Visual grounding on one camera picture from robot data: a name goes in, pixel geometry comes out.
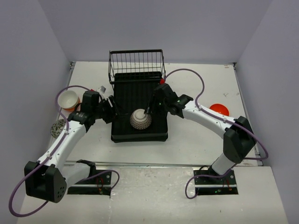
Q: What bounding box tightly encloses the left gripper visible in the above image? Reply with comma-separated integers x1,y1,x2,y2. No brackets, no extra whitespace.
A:
93,95,127,123

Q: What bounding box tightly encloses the brown patterned white bowl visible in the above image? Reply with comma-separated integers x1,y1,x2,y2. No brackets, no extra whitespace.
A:
130,109,152,130

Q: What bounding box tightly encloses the orange plastic bowl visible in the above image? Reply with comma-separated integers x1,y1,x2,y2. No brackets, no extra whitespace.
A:
63,98,80,112
209,104,229,116

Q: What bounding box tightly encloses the beige ceramic bowl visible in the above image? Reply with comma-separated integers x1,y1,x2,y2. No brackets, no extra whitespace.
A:
57,91,79,108

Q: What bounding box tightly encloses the pink floral ceramic bowl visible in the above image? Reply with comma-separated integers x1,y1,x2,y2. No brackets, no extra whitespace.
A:
50,119,66,139

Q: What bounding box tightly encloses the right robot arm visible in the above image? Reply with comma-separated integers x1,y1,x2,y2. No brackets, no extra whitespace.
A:
145,84,256,183

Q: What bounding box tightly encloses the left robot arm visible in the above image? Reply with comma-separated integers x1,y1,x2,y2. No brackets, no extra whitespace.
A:
24,91,120,203

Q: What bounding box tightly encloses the black dish rack tray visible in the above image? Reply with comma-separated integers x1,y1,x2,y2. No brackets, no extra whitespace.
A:
111,80,168,143

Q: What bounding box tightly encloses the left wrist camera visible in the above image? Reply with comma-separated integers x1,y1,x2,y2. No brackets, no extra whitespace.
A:
94,86,106,98

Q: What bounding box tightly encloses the black wire basket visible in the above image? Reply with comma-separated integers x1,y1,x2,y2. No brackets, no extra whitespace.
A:
108,49,166,84

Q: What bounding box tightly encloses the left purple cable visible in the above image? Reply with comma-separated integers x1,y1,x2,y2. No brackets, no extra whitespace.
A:
8,85,96,217

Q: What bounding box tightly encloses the purple cable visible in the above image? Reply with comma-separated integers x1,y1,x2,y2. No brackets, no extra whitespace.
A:
161,68,269,161
8,85,96,217

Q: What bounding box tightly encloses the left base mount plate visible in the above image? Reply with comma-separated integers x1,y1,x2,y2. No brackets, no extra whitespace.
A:
67,172,112,196

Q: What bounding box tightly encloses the base mount plate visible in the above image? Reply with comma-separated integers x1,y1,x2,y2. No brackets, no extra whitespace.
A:
67,172,112,196
194,170,238,196

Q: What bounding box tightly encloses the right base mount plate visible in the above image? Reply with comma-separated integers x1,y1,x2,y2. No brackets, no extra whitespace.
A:
194,170,238,196

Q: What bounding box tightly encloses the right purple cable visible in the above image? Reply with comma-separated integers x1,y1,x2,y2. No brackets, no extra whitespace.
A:
161,68,269,161

